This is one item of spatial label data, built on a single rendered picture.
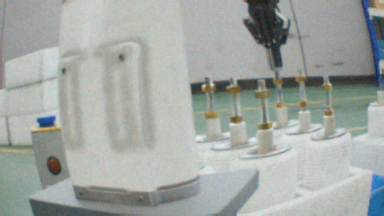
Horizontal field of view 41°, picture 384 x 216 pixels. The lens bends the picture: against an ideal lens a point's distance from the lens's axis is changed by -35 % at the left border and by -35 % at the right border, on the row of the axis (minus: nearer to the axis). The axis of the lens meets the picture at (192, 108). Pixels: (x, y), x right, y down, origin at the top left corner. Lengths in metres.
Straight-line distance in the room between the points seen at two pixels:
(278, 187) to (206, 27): 5.25
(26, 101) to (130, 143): 3.08
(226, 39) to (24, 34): 2.43
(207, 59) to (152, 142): 5.68
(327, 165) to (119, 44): 0.55
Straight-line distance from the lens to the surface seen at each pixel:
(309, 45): 5.94
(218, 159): 0.97
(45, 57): 3.42
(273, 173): 0.86
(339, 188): 0.89
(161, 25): 0.42
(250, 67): 6.02
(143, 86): 0.41
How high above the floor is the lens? 0.39
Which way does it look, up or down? 5 degrees down
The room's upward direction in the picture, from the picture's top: 6 degrees counter-clockwise
